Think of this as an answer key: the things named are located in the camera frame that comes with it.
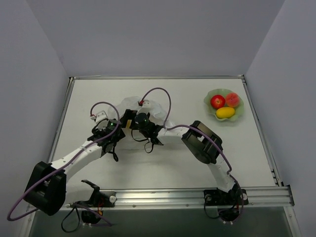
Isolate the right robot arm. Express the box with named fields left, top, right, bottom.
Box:
left=120, top=109, right=237, bottom=204

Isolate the orange fake peach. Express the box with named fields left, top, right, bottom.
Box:
left=225, top=92, right=240, bottom=108

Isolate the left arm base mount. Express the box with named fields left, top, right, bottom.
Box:
left=78, top=180, right=117, bottom=226

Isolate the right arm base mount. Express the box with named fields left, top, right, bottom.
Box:
left=203, top=185, right=249, bottom=225

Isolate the white plastic bag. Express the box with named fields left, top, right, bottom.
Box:
left=116, top=96, right=172, bottom=151

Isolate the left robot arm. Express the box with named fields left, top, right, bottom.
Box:
left=23, top=119, right=125, bottom=216

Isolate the yellow fake mango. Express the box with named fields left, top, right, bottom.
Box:
left=216, top=107, right=236, bottom=119

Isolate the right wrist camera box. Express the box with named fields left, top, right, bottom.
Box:
left=138, top=99, right=152, bottom=109

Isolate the red fake apple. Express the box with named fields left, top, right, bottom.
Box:
left=210, top=94, right=226, bottom=110

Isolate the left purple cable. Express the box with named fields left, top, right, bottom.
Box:
left=6, top=101, right=121, bottom=221

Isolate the green wavy glass bowl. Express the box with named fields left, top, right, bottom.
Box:
left=203, top=88, right=244, bottom=121

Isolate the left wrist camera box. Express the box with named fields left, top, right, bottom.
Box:
left=90, top=110, right=108, bottom=125

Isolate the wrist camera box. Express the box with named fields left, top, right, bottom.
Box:
left=90, top=110, right=108, bottom=125
left=138, top=99, right=152, bottom=109

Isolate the aluminium front rail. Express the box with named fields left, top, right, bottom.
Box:
left=108, top=186, right=296, bottom=210

